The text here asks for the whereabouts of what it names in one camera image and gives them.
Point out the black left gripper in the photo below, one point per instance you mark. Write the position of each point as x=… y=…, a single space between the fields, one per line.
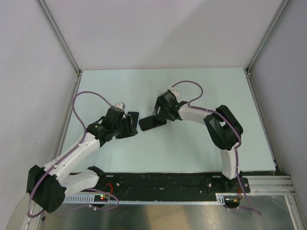
x=130 y=130

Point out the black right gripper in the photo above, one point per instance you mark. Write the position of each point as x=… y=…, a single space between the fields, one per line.
x=159 y=104

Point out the black phone case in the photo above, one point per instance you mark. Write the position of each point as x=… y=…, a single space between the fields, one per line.
x=151 y=122

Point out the teal smartphone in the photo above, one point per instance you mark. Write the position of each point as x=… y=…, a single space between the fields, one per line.
x=134 y=117

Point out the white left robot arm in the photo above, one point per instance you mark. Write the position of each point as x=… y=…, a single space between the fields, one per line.
x=48 y=186

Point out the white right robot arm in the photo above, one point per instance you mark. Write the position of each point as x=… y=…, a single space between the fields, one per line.
x=224 y=129

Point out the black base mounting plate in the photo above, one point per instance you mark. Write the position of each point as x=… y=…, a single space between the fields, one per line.
x=171 y=186

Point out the left controller board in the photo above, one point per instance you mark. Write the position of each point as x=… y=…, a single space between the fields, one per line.
x=101 y=198

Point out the controller board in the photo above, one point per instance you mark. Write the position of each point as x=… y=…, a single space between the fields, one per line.
x=231 y=203
x=101 y=198

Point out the right controller board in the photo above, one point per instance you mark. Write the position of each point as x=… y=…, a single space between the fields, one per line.
x=231 y=203

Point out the grey slotted cable duct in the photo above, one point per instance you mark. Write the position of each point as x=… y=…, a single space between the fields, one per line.
x=88 y=198

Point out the aluminium front frame rail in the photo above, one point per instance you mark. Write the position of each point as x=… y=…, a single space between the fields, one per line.
x=271 y=185

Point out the left aluminium frame post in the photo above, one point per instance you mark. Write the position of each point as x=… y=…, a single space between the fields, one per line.
x=58 y=34

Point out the aluminium frame post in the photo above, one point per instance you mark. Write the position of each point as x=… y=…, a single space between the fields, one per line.
x=273 y=25
x=58 y=34

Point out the right aluminium frame post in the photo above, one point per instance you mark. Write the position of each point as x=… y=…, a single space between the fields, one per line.
x=273 y=25

